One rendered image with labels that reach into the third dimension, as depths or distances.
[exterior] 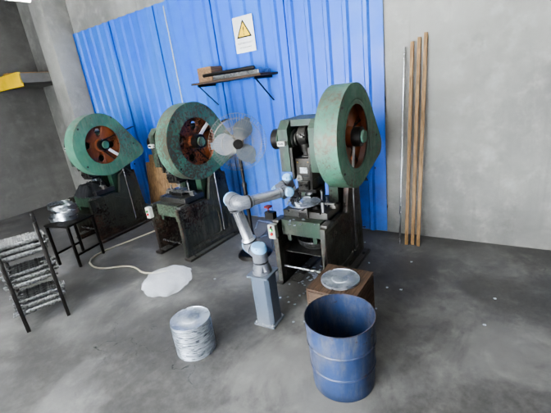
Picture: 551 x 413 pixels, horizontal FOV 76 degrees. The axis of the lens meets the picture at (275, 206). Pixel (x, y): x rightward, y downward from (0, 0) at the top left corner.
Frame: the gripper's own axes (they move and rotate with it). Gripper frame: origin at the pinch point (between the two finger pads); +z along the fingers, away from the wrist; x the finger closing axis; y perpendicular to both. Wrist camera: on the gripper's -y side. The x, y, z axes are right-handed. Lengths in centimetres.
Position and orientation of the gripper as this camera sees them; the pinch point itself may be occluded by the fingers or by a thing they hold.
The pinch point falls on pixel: (296, 206)
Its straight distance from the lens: 299.7
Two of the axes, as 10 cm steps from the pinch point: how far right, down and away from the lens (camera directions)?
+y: 8.6, 0.7, -5.1
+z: 3.2, 7.1, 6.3
